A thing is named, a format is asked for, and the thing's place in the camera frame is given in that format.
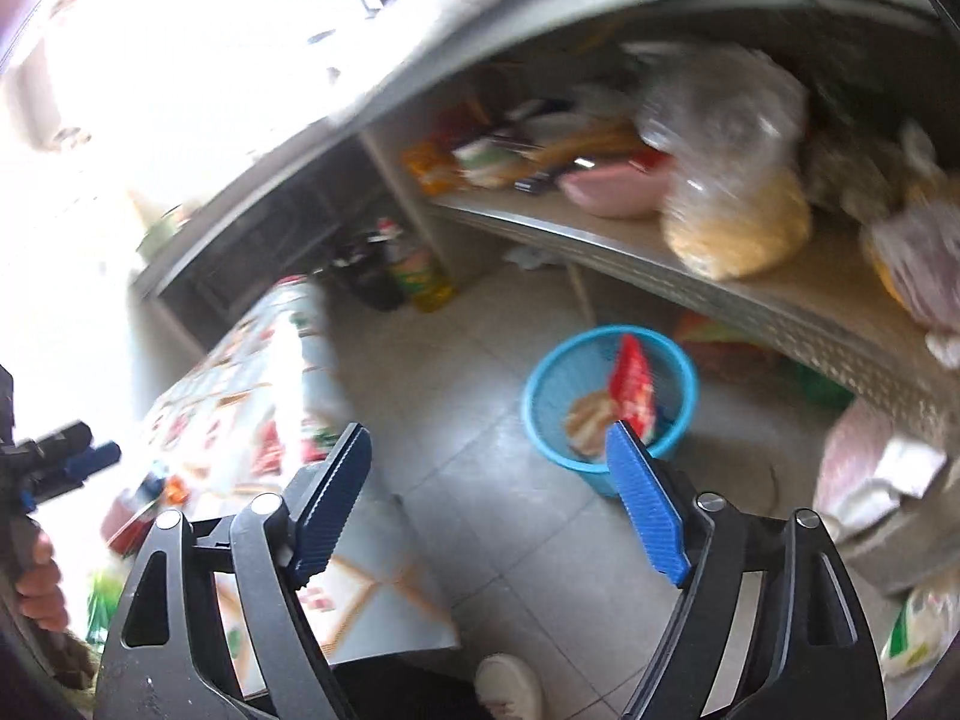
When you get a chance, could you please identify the brown paper bag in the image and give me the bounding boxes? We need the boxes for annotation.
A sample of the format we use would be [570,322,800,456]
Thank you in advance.
[563,390,619,461]

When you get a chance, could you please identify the red snack wrapper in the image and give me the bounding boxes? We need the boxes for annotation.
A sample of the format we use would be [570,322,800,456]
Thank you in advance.
[608,333,658,444]

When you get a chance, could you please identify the person left hand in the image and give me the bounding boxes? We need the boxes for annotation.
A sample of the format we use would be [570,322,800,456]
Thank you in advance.
[14,532,70,632]

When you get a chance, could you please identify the fruit pattern tablecloth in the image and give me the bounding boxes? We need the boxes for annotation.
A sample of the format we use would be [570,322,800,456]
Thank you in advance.
[96,277,473,718]

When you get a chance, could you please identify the blue plastic waste basket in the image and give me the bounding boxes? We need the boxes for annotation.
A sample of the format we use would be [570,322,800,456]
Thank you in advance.
[521,325,700,497]

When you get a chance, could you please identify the white printed sack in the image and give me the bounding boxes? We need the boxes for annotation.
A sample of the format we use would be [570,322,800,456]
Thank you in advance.
[814,398,949,543]

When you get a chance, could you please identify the white shoe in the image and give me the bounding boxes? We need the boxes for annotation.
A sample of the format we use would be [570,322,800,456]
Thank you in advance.
[473,653,544,720]

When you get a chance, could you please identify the cooking oil bottle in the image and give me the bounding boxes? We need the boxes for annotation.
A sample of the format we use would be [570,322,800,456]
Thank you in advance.
[376,218,454,312]

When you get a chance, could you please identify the metal perforated shelf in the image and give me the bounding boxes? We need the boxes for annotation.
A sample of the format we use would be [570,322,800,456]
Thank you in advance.
[428,190,958,454]

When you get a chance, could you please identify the pink plastic basin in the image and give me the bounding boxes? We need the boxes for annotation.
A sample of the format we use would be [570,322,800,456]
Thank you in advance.
[556,163,674,220]

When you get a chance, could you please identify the white pink plastic bag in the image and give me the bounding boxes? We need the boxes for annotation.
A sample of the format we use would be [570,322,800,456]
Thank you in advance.
[862,200,958,332]

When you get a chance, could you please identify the stacked white green bowls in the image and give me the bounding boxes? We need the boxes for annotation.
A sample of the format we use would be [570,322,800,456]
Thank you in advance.
[452,135,535,190]

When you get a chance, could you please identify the clear bag of yellow grain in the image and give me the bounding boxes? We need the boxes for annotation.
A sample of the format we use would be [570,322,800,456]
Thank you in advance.
[636,44,814,281]

